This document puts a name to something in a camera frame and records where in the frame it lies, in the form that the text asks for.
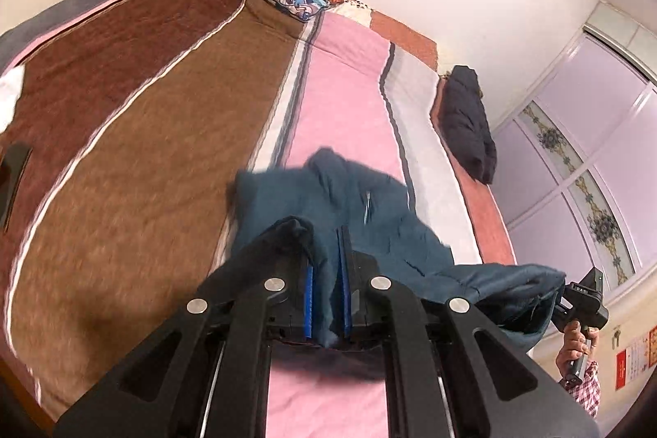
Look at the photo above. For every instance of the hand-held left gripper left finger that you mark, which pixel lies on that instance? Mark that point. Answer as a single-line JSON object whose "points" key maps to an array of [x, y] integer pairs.
{"points": [[308, 304]]}

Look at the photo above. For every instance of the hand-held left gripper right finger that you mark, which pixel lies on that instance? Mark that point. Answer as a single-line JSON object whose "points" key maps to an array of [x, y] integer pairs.
{"points": [[346, 299]]}

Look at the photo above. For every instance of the teal quilted jacket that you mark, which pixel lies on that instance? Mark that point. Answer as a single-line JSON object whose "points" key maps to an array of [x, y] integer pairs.
{"points": [[369, 212]]}

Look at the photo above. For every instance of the person's right hand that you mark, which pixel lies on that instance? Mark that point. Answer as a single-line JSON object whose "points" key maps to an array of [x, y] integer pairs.
{"points": [[574, 345]]}

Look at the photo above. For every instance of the salmon bed sheet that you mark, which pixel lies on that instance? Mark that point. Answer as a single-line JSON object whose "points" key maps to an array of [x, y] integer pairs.
{"points": [[477, 212]]}

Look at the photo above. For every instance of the lilac wardrobe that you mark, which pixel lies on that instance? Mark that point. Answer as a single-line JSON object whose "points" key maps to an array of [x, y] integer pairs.
{"points": [[605, 109]]}

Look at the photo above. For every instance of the black folded jacket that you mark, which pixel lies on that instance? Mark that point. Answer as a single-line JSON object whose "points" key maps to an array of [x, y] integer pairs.
{"points": [[467, 125]]}

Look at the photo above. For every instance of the striped brown pink blanket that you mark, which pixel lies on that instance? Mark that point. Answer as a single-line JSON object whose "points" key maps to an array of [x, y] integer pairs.
{"points": [[154, 109]]}

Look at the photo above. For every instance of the white floral pillow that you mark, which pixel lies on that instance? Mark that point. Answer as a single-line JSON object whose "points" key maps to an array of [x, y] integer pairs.
{"points": [[354, 9]]}

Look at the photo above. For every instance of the black flat phone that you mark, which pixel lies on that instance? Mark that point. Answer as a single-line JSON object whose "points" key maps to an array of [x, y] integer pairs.
{"points": [[15, 181]]}

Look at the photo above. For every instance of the white tissue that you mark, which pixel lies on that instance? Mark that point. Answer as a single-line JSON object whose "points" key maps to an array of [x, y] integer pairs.
{"points": [[10, 94]]}

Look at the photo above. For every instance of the red wall poster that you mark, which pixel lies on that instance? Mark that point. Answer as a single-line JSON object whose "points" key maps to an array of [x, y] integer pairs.
{"points": [[636, 361]]}

